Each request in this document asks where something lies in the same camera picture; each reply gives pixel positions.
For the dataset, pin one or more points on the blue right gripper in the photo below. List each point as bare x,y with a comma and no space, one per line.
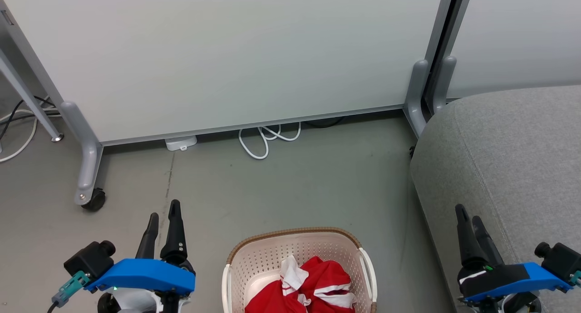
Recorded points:
508,279

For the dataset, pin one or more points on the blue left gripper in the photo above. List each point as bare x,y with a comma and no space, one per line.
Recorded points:
145,276

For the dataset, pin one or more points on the red and white jersey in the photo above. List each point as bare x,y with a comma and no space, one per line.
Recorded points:
327,276

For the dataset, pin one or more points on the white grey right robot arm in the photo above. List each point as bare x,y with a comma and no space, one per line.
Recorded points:
504,304

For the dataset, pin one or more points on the grey fabric sofa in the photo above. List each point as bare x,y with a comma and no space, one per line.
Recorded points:
513,158

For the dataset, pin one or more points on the black partition caster wheel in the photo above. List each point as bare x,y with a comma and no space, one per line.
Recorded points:
96,200

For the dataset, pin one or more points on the white power adapter box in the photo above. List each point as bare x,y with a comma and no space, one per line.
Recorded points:
180,143

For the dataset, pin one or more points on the white perforated laundry basket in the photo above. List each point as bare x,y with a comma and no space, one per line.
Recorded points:
268,258

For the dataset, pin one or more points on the small black caster wheel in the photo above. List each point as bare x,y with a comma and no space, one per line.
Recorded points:
412,152

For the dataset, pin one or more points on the large white partition panel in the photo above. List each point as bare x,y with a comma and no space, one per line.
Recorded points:
227,54

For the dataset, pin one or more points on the grey metal table leg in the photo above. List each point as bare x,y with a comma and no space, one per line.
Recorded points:
27,95

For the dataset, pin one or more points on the narrow white partition panel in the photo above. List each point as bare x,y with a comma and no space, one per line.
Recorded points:
522,36

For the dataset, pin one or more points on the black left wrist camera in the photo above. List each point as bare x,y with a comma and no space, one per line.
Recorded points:
91,259

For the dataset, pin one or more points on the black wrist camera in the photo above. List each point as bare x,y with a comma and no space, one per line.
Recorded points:
560,258
91,259

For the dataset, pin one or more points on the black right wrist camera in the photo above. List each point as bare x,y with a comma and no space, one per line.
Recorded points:
560,258

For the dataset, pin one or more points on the teal left camera connector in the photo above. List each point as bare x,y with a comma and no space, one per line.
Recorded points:
72,286

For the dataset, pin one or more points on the teal camera connector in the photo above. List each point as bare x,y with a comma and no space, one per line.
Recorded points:
72,286
576,278

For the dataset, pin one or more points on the teal right camera connector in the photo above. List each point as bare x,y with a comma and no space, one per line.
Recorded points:
576,278

